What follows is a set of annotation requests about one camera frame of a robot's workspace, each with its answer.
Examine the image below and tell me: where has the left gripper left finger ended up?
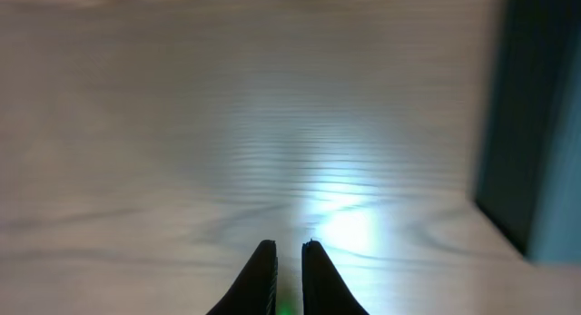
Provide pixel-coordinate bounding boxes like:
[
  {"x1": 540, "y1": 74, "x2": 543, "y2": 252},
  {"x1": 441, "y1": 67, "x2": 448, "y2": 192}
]
[{"x1": 208, "y1": 240, "x2": 278, "y2": 315}]

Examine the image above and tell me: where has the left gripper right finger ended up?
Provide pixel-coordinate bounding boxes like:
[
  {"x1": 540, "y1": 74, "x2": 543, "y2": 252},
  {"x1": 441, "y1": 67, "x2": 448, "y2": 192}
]
[{"x1": 301, "y1": 240, "x2": 369, "y2": 315}]

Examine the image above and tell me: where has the dark green box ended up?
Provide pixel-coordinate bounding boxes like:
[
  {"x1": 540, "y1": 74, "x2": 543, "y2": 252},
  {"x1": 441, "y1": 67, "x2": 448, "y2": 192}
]
[{"x1": 473, "y1": 0, "x2": 580, "y2": 264}]

